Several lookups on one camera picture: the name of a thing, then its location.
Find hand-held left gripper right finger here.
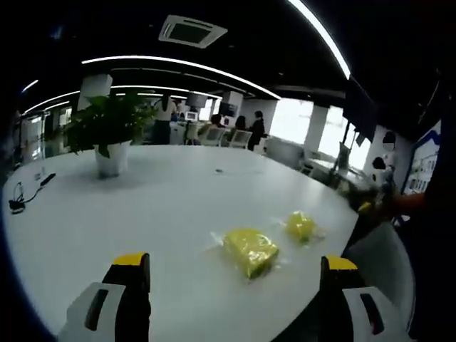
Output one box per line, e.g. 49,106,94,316
318,254,410,342

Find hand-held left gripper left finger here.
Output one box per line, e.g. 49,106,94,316
56,252,152,342

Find round yellow silicone block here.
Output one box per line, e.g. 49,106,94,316
274,210,326,245

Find rectangular yellow silicone block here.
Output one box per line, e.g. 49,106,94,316
209,227,281,281

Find grey mesh office chair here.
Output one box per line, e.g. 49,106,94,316
343,222,416,321

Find person's dark blue shirt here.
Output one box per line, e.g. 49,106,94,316
391,88,456,342

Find dark hanging panel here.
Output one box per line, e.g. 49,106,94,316
343,76,378,133

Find white office chair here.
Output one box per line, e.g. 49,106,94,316
204,127,225,147
229,130,252,149

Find white plant pot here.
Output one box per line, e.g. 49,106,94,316
93,139,132,178

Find green leafy plant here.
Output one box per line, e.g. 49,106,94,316
66,94,157,157

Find long ceiling light strip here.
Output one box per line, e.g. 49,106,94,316
81,55,282,100

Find ceiling air vent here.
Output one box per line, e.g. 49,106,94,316
158,14,229,49

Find blue framed wall board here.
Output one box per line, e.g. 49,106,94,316
402,130,442,195

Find black cable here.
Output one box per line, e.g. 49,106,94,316
9,181,46,214

